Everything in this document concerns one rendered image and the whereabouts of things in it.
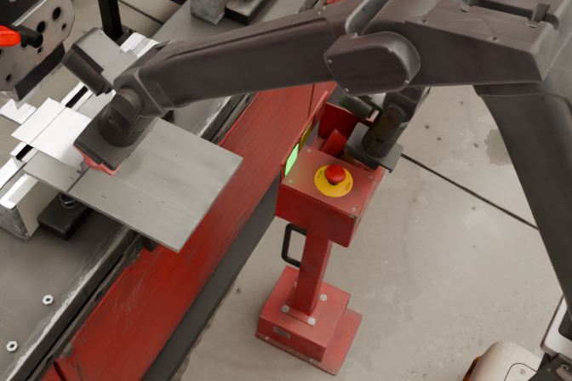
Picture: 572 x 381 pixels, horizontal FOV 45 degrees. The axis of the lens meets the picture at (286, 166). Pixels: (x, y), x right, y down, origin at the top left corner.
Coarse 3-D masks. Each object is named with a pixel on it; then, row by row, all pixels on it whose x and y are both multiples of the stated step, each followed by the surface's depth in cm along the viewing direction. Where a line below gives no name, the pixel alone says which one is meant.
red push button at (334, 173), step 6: (330, 168) 126; (336, 168) 126; (342, 168) 126; (324, 174) 126; (330, 174) 125; (336, 174) 125; (342, 174) 125; (330, 180) 125; (336, 180) 125; (342, 180) 125
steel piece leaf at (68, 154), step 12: (60, 120) 103; (72, 120) 104; (84, 120) 104; (48, 132) 102; (60, 132) 102; (72, 132) 102; (36, 144) 101; (48, 144) 101; (60, 144) 101; (60, 156) 100; (72, 156) 100; (84, 168) 98
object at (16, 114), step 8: (0, 96) 105; (0, 104) 104; (8, 104) 104; (24, 104) 104; (0, 112) 103; (8, 112) 103; (16, 112) 103; (24, 112) 103; (32, 112) 104; (16, 120) 102; (24, 120) 103
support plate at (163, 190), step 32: (96, 96) 107; (160, 128) 104; (32, 160) 99; (128, 160) 100; (160, 160) 101; (192, 160) 101; (224, 160) 102; (64, 192) 97; (96, 192) 97; (128, 192) 97; (160, 192) 98; (192, 192) 98; (128, 224) 94; (160, 224) 95; (192, 224) 95
